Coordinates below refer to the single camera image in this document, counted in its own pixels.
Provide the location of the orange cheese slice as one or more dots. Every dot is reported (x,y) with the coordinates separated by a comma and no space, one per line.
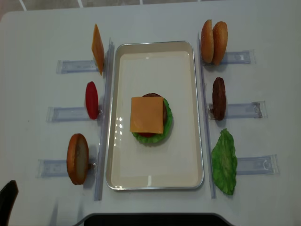
(97,49)
(147,115)

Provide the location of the black robot base front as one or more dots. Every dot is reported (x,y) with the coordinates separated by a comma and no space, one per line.
(156,219)

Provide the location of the brown meat patty on burger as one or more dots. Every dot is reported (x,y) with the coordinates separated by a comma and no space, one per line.
(164,106)

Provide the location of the red tomato slice on burger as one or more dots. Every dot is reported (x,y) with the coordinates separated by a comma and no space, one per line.
(147,134)

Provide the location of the green lettuce leaf on burger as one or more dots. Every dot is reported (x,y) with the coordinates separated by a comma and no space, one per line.
(158,137)

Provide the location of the standing red tomato slice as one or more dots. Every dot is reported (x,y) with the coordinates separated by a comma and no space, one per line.
(91,99)

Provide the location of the standing brown meat patty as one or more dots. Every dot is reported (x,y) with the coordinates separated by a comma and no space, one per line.
(219,99)

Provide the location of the standing green lettuce leaf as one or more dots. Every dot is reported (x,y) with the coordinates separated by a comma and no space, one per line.
(224,163)

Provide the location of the cream rectangular metal tray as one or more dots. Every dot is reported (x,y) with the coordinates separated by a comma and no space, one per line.
(176,162)

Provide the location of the standing bun half left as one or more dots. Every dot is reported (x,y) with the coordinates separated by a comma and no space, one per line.
(77,159)

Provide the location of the sesame bun outer right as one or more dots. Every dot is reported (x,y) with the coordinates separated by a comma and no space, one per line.
(207,42)

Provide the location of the sesame bun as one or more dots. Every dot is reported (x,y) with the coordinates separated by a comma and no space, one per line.
(207,42)
(220,34)

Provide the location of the clear holder middle left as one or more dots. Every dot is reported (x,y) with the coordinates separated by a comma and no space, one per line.
(61,114)

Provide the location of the clear holder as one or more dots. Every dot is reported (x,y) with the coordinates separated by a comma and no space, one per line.
(265,165)
(61,114)
(246,110)
(51,168)
(240,57)
(76,66)

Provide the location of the clear holder top left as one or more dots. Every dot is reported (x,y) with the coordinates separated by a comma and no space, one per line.
(76,66)

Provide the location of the sesame bun inner right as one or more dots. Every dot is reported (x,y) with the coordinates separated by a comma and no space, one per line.
(220,34)

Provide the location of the clear holder middle right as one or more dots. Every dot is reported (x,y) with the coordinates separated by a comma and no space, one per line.
(246,110)

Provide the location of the clear holder top right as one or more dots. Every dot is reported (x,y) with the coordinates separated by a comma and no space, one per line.
(240,57)

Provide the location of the clear holder bottom left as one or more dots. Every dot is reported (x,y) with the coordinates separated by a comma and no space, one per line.
(51,168)

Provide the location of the clear holder bottom right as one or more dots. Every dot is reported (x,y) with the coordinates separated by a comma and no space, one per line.
(265,165)

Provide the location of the left long clear acrylic rail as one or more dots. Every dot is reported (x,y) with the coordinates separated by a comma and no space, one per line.
(105,121)

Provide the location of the long clear acrylic rail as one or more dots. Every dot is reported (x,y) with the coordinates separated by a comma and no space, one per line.
(105,121)
(206,119)

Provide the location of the right long clear acrylic rail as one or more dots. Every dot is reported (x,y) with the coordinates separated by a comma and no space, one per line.
(206,119)

